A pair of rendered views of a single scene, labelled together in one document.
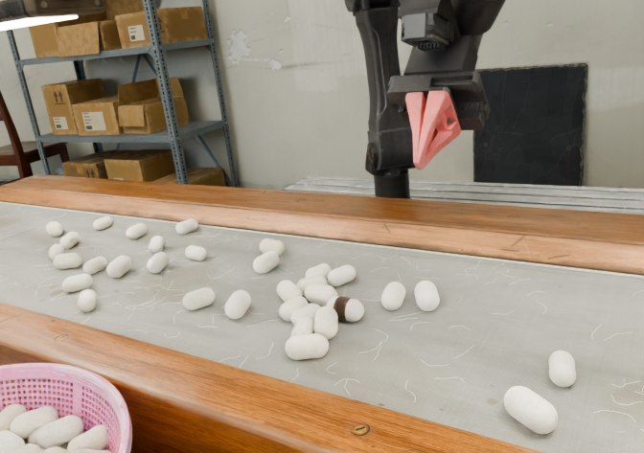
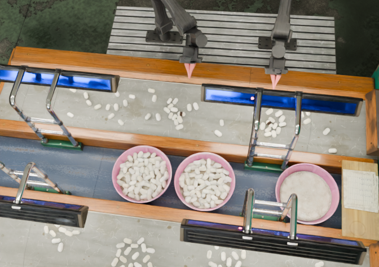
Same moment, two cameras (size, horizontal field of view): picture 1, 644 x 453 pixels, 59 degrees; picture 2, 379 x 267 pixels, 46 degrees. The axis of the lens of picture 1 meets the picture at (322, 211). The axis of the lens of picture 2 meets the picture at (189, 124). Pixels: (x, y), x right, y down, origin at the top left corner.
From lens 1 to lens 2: 171 cm
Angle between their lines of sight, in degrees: 48
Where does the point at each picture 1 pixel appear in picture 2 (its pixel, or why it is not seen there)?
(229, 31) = not seen: outside the picture
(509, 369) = (214, 123)
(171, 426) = (165, 149)
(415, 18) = (188, 58)
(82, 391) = (147, 148)
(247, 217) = (135, 75)
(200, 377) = (167, 141)
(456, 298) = (201, 103)
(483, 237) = (202, 80)
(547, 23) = not seen: outside the picture
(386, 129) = (163, 25)
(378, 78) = (159, 13)
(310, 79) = not seen: outside the picture
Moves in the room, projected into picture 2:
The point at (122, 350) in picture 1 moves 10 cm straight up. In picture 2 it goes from (148, 138) to (145, 129)
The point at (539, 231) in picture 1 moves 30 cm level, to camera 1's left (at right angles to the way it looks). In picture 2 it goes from (214, 78) to (158, 102)
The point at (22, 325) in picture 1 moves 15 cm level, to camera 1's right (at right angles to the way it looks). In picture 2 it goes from (119, 136) to (149, 123)
